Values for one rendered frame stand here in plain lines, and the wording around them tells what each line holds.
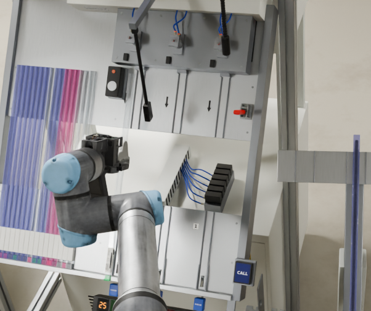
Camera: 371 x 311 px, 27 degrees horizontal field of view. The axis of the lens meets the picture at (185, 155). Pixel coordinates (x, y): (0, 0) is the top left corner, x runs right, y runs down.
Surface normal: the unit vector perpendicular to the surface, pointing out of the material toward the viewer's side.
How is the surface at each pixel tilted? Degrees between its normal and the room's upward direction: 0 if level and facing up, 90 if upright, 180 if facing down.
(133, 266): 11
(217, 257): 48
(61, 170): 59
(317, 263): 0
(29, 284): 0
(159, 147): 0
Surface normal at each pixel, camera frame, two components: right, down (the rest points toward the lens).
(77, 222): 0.03, 0.11
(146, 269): 0.36, -0.82
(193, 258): -0.28, -0.06
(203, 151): -0.10, -0.77
